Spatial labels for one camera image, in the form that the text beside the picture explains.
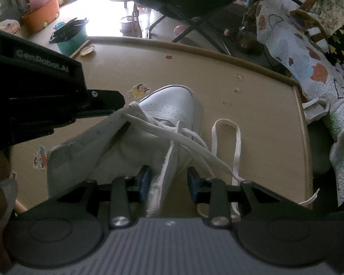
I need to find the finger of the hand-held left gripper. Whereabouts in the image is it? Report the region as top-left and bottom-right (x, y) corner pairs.
(86, 89), (126, 118)

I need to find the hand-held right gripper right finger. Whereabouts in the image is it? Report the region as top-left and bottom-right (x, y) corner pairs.
(187, 167), (304, 230)

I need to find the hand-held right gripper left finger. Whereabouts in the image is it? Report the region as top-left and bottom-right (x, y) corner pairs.
(56, 165), (152, 230)

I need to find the white shoelace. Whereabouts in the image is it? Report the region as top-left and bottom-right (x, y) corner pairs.
(121, 102), (320, 221)

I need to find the white sneaker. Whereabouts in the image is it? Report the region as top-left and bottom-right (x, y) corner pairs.
(47, 84), (203, 218)
(302, 98), (330, 124)

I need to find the yellow cartoon sticker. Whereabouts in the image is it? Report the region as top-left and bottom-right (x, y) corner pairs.
(128, 83), (150, 98)

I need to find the rocket boy sticker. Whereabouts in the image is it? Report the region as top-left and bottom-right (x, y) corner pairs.
(33, 146), (48, 171)

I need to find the printed plastic bag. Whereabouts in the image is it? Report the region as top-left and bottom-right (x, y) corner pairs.
(0, 19), (20, 33)

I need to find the black trash bag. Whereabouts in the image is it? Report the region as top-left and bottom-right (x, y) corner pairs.
(49, 18), (89, 45)

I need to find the orange plastic tub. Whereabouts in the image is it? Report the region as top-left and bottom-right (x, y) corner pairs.
(21, 0), (61, 33)

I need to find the pink lidded container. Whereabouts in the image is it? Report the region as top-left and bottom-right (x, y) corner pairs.
(120, 16), (138, 36)

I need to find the dark round stool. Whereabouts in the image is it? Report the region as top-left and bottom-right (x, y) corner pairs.
(308, 115), (337, 175)

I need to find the brown glass jar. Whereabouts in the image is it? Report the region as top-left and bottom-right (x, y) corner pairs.
(237, 26), (261, 54)

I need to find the patchwork quilt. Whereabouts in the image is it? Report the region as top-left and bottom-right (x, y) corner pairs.
(255, 0), (344, 207)

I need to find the black gold tree pillow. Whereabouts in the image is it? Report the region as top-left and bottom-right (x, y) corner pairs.
(327, 21), (344, 65)

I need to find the floral sofa cover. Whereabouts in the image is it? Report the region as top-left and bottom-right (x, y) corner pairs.
(300, 0), (344, 35)

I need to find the turned wooden post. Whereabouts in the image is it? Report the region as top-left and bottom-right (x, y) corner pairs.
(132, 1), (142, 38)

